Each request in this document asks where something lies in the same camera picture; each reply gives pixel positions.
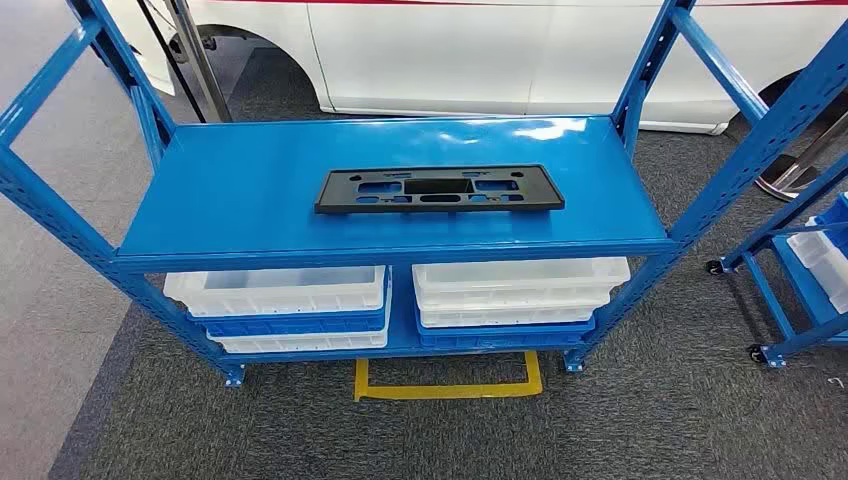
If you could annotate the black plastic plate bracket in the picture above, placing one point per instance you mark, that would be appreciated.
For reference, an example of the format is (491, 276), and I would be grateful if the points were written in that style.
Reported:
(331, 195)

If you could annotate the blue metal shelf rack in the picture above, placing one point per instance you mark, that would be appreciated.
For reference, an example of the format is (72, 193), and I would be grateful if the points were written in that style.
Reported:
(397, 146)

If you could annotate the blue wheeled shelf cart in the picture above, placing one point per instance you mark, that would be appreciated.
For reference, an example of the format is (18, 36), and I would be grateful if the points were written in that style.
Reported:
(768, 295)

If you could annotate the yellow floor tape square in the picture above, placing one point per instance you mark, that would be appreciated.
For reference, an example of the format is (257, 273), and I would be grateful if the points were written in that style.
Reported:
(450, 391)

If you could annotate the white car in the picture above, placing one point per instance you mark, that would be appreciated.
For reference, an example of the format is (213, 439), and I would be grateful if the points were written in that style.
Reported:
(430, 53)

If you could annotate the white paper scrap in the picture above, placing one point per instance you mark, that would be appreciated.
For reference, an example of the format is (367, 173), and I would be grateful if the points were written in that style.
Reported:
(836, 382)

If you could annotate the black stanchion post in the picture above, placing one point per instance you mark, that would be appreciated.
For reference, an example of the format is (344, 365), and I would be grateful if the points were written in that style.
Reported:
(170, 60)

